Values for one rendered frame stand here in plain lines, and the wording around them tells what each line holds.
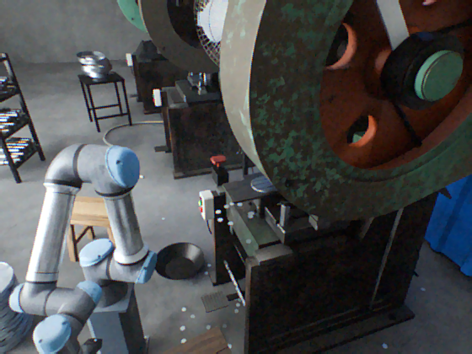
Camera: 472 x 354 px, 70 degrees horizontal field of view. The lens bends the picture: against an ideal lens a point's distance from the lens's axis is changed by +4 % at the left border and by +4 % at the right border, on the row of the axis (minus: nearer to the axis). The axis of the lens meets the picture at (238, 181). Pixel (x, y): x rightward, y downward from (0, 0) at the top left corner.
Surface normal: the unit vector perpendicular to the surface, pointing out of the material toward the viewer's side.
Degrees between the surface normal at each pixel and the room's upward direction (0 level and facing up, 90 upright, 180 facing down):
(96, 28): 90
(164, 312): 0
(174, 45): 90
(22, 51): 90
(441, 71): 90
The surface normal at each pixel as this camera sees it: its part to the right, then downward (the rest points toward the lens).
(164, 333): 0.00, -0.85
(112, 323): 0.08, 0.52
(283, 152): 0.35, 0.49
